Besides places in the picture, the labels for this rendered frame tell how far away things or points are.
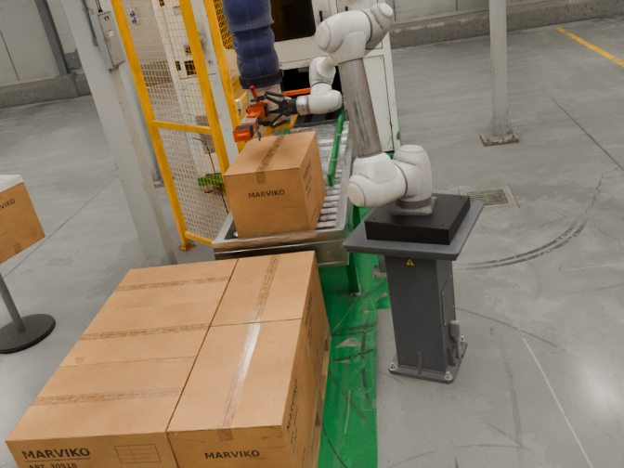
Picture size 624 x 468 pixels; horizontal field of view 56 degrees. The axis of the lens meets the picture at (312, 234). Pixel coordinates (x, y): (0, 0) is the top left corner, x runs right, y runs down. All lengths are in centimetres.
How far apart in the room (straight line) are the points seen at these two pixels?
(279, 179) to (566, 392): 164
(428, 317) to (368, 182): 74
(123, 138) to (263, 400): 221
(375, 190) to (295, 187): 74
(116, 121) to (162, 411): 212
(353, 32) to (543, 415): 174
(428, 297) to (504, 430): 62
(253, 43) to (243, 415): 178
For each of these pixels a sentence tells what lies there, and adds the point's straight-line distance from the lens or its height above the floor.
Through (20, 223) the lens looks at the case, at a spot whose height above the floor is 77.
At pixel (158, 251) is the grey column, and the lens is 410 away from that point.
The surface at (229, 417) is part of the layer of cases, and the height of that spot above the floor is 54.
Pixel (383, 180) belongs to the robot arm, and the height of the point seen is 104.
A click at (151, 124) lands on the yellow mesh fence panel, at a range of 433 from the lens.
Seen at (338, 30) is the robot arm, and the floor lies 161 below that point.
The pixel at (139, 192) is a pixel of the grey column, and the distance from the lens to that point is 396.
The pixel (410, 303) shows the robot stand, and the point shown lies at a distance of 272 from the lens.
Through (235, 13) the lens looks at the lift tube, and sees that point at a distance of 303.
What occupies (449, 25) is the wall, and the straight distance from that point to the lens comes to 1149.
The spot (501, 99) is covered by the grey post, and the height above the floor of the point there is 38.
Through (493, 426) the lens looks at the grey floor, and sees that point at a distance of 270.
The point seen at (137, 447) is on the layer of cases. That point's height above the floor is 48.
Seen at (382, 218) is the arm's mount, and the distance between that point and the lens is 251.
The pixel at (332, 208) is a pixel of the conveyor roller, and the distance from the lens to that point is 339.
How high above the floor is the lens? 190
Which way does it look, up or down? 25 degrees down
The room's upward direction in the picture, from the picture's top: 10 degrees counter-clockwise
